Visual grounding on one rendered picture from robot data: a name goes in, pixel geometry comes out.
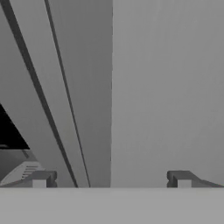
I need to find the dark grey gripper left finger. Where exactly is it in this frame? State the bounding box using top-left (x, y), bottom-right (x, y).
top-left (0, 170), bottom-right (58, 188)

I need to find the grey cabinet panel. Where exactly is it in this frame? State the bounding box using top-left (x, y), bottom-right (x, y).
top-left (0, 0), bottom-right (77, 188)

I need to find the grey vented panel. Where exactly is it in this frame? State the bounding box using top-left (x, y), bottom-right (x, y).
top-left (0, 149), bottom-right (46, 186)

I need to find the grey fridge door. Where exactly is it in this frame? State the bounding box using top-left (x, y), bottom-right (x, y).
top-left (110, 0), bottom-right (224, 188)

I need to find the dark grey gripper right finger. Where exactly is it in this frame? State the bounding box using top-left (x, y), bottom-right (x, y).
top-left (166, 170), bottom-right (224, 188)

